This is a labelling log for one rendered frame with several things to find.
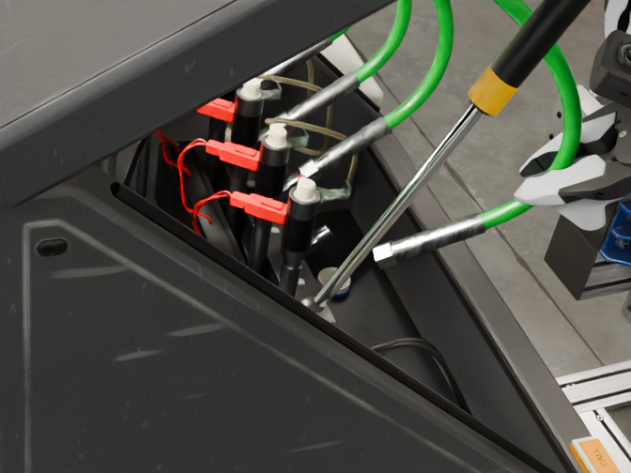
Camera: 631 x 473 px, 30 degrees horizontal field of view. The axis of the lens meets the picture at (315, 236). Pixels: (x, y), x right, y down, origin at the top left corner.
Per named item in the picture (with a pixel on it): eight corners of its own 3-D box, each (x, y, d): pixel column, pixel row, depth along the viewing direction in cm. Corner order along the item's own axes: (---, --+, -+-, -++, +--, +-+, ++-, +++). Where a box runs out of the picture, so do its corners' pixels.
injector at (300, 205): (312, 361, 118) (347, 200, 105) (266, 369, 117) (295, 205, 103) (302, 342, 120) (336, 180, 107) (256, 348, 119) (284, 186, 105)
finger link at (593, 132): (551, 211, 98) (650, 190, 92) (512, 165, 95) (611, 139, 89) (560, 184, 100) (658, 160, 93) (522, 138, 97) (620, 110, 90)
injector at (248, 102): (263, 256, 129) (289, 98, 116) (220, 262, 128) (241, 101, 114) (254, 239, 131) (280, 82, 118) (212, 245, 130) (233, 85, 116)
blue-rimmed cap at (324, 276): (354, 295, 140) (356, 286, 139) (322, 299, 139) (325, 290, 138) (342, 272, 143) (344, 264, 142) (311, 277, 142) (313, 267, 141)
